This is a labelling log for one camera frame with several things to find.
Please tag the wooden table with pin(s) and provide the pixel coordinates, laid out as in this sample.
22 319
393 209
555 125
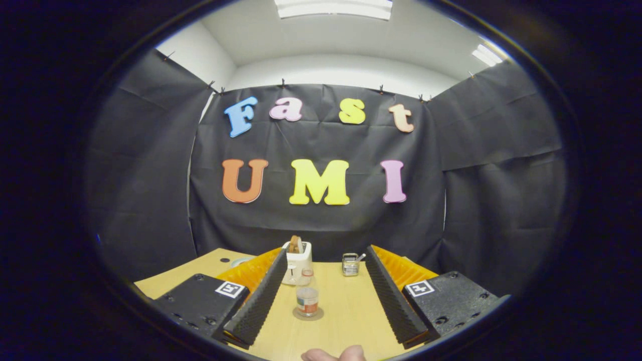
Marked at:
346 311

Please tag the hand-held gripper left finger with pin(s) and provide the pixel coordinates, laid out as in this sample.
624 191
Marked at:
258 303

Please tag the brown toast slice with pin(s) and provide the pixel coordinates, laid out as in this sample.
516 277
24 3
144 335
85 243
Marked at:
294 244

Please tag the white toaster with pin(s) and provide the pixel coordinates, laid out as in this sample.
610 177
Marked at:
296 265

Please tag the pale green plate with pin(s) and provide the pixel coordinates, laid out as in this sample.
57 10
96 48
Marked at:
241 260

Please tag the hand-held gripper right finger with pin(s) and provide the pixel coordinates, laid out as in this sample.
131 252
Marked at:
393 303

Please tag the clear plastic juice bottle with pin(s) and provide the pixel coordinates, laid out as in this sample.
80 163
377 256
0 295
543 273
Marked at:
307 301

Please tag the large ceiling light panel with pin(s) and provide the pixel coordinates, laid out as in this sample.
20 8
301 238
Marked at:
333 7

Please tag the small ceiling light panel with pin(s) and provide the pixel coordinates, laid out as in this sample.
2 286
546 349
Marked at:
486 55

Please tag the round brown coaster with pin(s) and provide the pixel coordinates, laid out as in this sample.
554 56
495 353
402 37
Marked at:
297 315

